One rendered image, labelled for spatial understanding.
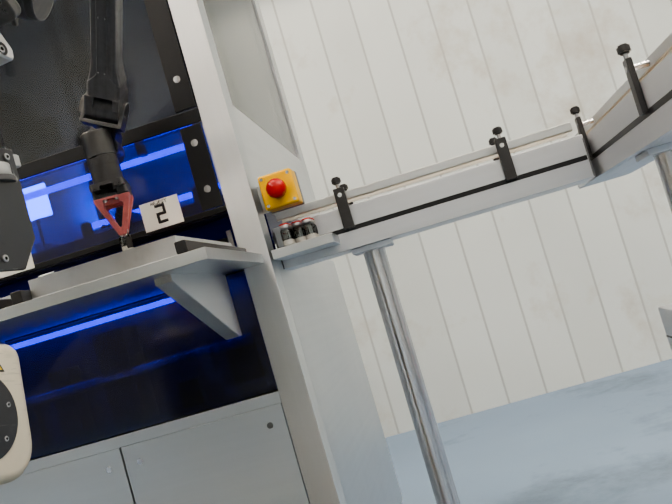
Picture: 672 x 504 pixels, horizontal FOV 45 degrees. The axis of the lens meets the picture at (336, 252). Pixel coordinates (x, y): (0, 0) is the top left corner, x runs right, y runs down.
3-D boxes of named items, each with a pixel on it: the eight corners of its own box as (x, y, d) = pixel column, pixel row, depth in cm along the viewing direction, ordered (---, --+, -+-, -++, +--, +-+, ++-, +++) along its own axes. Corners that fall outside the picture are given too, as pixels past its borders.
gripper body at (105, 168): (132, 194, 161) (122, 158, 162) (125, 185, 151) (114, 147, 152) (100, 203, 161) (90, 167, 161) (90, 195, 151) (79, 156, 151)
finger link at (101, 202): (144, 232, 160) (131, 186, 160) (139, 228, 153) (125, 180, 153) (109, 242, 159) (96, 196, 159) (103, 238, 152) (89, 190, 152)
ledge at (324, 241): (286, 261, 181) (284, 252, 181) (342, 244, 179) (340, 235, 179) (273, 259, 167) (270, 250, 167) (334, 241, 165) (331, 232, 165)
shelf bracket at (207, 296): (228, 339, 167) (211, 278, 168) (242, 335, 167) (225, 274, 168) (174, 355, 134) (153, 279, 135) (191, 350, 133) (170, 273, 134)
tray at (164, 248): (117, 295, 168) (112, 279, 168) (235, 259, 165) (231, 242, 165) (33, 301, 134) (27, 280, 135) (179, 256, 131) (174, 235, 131)
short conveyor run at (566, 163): (281, 269, 176) (261, 199, 177) (294, 270, 191) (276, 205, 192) (597, 175, 168) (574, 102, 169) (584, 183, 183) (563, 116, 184)
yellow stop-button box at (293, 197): (273, 213, 174) (263, 181, 174) (305, 204, 173) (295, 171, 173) (265, 211, 166) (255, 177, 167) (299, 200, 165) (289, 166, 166)
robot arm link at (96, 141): (74, 129, 154) (104, 121, 154) (84, 136, 160) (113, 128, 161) (84, 164, 153) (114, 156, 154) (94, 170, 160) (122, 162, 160)
